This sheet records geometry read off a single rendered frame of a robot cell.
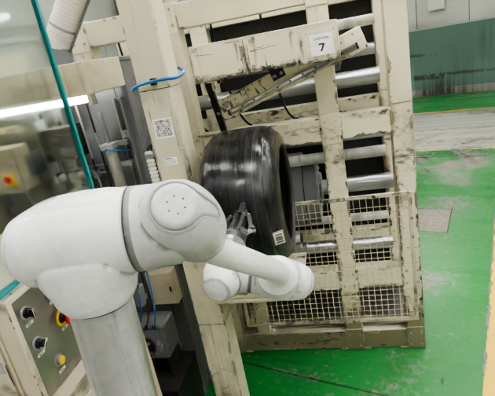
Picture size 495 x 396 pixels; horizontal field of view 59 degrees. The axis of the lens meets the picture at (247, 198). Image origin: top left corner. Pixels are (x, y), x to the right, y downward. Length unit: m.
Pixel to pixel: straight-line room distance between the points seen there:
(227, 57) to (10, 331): 1.25
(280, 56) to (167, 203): 1.32
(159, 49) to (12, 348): 1.06
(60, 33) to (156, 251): 1.65
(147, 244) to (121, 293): 0.11
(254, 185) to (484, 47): 9.30
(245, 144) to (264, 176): 0.15
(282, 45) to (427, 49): 8.90
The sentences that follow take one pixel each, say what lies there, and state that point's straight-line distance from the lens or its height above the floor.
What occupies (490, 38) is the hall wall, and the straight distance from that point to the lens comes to 10.55.
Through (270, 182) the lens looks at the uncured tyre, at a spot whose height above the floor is 1.29.
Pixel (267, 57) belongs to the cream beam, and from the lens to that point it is 1.85.
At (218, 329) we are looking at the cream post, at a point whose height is 0.59.
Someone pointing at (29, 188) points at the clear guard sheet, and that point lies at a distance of 1.38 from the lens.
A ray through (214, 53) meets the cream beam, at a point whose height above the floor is 1.74.
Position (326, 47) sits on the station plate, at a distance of 1.84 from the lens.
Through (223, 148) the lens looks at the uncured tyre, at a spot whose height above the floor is 1.41.
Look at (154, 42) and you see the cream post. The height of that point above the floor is 1.82.
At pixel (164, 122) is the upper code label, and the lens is 1.71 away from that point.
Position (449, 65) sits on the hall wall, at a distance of 10.64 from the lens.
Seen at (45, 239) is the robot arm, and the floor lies 1.55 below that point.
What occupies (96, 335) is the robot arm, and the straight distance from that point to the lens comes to 0.74.
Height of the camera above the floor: 1.75
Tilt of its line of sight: 19 degrees down
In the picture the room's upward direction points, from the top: 11 degrees counter-clockwise
